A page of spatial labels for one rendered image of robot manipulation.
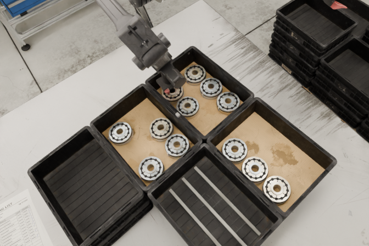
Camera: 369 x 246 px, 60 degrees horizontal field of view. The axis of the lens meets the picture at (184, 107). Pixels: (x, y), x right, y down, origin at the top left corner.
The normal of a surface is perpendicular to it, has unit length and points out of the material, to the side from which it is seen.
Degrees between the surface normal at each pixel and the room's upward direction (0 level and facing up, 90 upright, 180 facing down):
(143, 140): 0
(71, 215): 0
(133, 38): 60
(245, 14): 0
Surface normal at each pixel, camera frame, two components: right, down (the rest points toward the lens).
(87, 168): -0.10, -0.49
